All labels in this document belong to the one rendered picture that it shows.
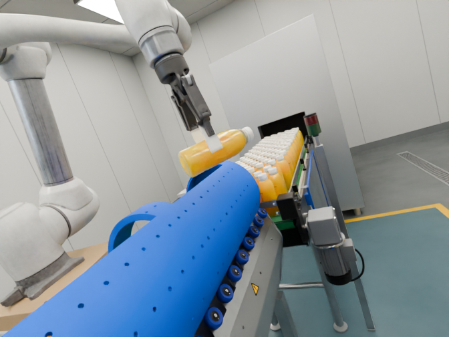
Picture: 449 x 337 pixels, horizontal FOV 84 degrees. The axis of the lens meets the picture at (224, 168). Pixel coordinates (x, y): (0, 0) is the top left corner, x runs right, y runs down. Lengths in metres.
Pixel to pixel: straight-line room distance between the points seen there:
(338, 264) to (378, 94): 4.29
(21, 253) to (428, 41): 5.51
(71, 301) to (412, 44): 5.38
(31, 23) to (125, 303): 0.70
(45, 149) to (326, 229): 1.11
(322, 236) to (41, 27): 1.15
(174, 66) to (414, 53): 5.02
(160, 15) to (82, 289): 0.53
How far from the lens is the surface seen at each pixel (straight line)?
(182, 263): 0.49
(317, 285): 1.68
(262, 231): 0.98
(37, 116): 1.08
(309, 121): 1.28
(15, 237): 1.00
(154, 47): 0.61
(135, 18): 0.64
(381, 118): 5.30
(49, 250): 1.03
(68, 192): 1.10
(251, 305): 0.77
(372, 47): 5.27
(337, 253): 1.20
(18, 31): 0.87
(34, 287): 1.04
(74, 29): 0.85
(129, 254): 0.47
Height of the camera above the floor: 1.35
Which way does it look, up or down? 10 degrees down
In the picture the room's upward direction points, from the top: 20 degrees counter-clockwise
